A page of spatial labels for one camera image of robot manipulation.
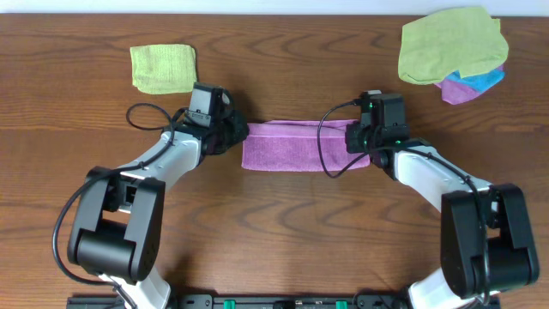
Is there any purple microfibre cloth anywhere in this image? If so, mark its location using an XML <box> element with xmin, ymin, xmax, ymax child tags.
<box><xmin>242</xmin><ymin>119</ymin><xmax>358</xmax><ymax>172</ymax></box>

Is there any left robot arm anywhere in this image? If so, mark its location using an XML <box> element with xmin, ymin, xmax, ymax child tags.
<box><xmin>51</xmin><ymin>108</ymin><xmax>249</xmax><ymax>308</ymax></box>

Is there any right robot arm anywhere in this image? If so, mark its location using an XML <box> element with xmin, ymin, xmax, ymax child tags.
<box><xmin>345</xmin><ymin>123</ymin><xmax>540</xmax><ymax>308</ymax></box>

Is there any folded light green cloth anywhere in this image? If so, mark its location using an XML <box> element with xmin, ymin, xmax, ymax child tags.
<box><xmin>130</xmin><ymin>44</ymin><xmax>198</xmax><ymax>94</ymax></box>

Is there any blue cloth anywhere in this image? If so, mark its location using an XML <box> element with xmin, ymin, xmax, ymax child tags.
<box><xmin>446</xmin><ymin>69</ymin><xmax>505</xmax><ymax>93</ymax></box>

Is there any unfolded green cloth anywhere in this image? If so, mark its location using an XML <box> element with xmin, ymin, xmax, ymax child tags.
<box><xmin>398</xmin><ymin>6</ymin><xmax>509</xmax><ymax>85</ymax></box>

